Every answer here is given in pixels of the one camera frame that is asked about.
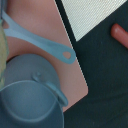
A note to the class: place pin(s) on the red-brown toy sausage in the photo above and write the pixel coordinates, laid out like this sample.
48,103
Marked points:
120,34

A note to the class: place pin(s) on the pink stove board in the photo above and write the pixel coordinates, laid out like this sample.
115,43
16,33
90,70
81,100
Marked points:
41,17

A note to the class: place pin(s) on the pale green gripper finger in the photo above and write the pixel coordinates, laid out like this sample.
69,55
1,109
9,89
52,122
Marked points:
3,54

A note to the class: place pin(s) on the woven beige placemat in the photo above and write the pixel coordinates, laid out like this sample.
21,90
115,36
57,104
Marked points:
84,15

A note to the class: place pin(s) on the grey cooking pot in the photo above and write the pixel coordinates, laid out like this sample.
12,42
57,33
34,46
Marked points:
32,97

